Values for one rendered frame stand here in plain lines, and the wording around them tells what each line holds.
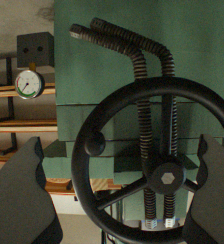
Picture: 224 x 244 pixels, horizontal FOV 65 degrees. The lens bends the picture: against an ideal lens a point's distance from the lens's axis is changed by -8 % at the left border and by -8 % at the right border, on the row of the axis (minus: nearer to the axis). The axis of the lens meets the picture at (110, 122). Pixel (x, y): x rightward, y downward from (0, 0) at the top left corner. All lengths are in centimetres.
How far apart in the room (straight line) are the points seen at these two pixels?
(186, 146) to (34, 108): 285
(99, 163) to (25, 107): 282
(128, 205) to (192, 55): 37
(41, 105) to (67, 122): 266
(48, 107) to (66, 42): 263
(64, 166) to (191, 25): 47
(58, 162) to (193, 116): 36
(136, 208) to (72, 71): 34
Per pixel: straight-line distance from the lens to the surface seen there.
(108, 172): 49
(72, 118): 47
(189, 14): 52
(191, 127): 50
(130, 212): 43
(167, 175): 29
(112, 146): 47
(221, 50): 54
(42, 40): 47
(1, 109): 349
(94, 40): 36
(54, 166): 51
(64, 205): 355
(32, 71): 43
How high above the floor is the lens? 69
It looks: 8 degrees up
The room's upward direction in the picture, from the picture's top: 178 degrees clockwise
